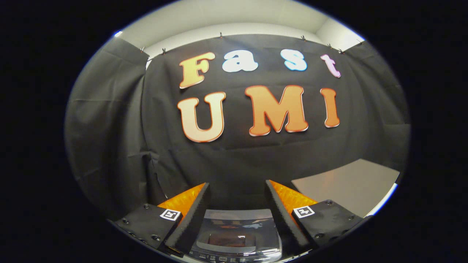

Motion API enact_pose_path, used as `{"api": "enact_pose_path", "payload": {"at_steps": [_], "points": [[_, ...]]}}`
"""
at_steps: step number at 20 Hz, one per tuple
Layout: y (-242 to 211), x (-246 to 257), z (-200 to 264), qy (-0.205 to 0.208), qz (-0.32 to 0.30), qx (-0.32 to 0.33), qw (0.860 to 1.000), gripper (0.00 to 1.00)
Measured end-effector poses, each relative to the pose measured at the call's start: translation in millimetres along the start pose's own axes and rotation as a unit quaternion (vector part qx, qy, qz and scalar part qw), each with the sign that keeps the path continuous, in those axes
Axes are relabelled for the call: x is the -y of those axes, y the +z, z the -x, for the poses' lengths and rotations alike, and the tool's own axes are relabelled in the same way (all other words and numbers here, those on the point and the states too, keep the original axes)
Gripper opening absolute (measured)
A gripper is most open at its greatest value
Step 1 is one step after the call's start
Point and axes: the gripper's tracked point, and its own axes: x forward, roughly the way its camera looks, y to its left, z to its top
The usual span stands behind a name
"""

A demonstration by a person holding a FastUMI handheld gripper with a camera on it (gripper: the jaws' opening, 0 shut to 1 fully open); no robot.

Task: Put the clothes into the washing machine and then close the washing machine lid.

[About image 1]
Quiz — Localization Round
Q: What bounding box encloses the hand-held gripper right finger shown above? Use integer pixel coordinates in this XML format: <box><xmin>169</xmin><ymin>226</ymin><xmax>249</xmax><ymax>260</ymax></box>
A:
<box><xmin>265</xmin><ymin>179</ymin><xmax>365</xmax><ymax>256</ymax></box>

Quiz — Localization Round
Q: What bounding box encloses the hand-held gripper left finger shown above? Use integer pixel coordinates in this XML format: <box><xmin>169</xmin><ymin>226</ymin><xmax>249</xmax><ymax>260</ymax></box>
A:
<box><xmin>114</xmin><ymin>182</ymin><xmax>211</xmax><ymax>255</ymax></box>

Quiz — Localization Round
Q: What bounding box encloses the dark grey washing machine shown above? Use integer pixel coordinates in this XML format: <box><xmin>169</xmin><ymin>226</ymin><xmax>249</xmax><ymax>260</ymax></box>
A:
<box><xmin>183</xmin><ymin>208</ymin><xmax>293</xmax><ymax>263</ymax></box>

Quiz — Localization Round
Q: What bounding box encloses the black backdrop cloth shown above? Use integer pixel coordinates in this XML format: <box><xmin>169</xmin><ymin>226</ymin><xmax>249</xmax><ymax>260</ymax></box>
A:
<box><xmin>66</xmin><ymin>34</ymin><xmax>410</xmax><ymax>220</ymax></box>

